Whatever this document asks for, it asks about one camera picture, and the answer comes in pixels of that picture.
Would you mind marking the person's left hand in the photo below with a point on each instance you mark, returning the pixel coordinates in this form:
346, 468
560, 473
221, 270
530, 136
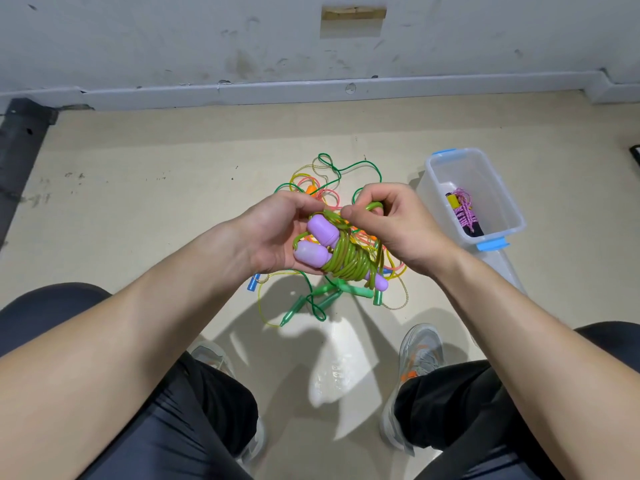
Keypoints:
272, 235

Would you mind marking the person's right hand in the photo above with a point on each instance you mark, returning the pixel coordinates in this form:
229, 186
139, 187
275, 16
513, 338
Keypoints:
405, 227

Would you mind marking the clear storage box blue latches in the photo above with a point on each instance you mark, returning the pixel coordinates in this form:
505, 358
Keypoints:
500, 200

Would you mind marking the person's left forearm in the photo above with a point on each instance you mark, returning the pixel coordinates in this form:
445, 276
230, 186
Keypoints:
100, 365

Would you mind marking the person's right forearm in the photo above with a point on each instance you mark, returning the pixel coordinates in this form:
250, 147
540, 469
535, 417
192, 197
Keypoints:
560, 365

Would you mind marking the clear plastic box lid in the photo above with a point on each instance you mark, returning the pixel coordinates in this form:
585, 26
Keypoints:
505, 270

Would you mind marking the grey right shoe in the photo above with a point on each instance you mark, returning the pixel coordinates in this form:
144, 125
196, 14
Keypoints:
420, 350

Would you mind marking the grey shoe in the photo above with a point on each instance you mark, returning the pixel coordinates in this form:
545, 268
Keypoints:
420, 350
212, 353

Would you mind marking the grey left shoe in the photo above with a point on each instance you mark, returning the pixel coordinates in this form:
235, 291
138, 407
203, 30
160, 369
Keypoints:
212, 353

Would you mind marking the black shorts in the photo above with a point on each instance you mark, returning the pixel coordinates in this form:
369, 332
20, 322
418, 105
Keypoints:
40, 325

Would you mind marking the small wooden wall block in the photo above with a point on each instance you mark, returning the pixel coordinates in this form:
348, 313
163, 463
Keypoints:
353, 13

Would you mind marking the black metal rack frame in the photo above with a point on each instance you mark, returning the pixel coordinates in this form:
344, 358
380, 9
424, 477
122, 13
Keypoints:
20, 145

